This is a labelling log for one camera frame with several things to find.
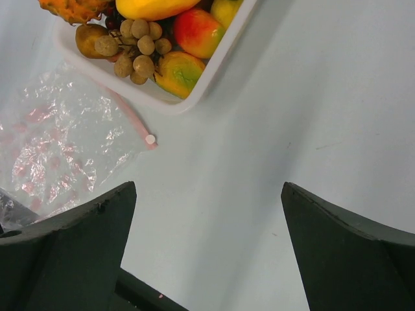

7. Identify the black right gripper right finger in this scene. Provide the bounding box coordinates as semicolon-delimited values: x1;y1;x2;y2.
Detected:
281;182;414;310

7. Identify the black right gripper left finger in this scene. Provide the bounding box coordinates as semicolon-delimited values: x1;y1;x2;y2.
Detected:
1;181;136;310

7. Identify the clear zip top bag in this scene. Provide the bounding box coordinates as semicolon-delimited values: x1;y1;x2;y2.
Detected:
1;63;157;232

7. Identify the brown longan bunch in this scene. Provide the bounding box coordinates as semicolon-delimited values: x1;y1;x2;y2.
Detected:
94;19;172;85

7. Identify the orange pineapple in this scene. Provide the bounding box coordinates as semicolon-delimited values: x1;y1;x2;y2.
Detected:
38;0;113;25

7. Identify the green orange mango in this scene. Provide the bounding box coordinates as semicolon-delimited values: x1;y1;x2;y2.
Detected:
153;51;206;99

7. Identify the brown kiwi fruit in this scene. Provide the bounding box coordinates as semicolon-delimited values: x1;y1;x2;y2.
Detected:
75;24;108;59

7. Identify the white plastic fruit tray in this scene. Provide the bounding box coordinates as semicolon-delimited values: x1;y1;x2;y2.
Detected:
53;1;257;115

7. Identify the dark purple grape bunch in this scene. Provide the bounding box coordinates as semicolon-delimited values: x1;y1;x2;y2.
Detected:
104;6;125;30

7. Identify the red yellow mango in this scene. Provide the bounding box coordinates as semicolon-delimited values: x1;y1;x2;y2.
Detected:
173;8;226;59

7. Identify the yellow green pear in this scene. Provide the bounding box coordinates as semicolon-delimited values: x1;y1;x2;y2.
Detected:
210;0;243;21

